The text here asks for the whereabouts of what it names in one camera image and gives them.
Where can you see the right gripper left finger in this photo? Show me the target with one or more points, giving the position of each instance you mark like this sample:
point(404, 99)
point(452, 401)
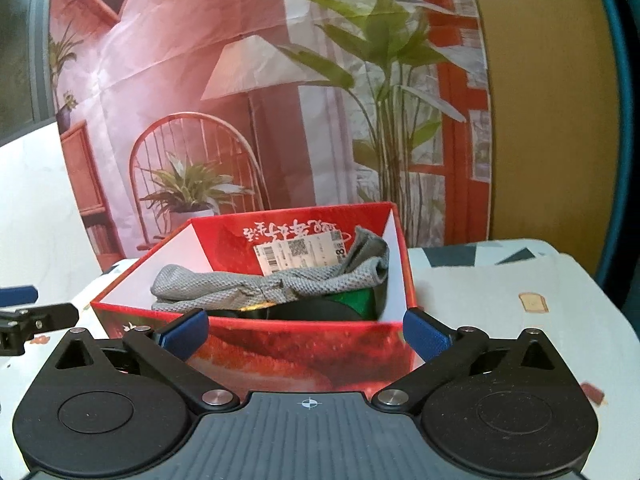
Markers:
point(162, 355)

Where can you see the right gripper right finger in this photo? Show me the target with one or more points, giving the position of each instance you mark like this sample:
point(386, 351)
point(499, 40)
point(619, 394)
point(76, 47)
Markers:
point(446, 354)

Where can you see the black sleep eye mask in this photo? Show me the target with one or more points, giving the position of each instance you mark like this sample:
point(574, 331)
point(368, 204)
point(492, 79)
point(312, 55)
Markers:
point(315, 309)

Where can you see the printed room backdrop poster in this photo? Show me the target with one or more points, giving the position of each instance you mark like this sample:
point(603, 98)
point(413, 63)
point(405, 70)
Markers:
point(173, 109)

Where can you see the green object in box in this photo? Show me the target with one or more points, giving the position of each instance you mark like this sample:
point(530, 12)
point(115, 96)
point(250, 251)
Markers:
point(362, 301)

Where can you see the grey knitted cloth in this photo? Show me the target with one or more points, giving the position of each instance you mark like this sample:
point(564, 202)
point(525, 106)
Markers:
point(178, 289)

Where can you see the red strawberry cardboard box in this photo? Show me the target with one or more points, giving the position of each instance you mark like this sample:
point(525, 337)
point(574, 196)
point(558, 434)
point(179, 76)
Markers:
point(265, 352)

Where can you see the white shipping label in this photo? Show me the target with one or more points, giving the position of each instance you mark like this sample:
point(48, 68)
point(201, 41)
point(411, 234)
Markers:
point(310, 251)

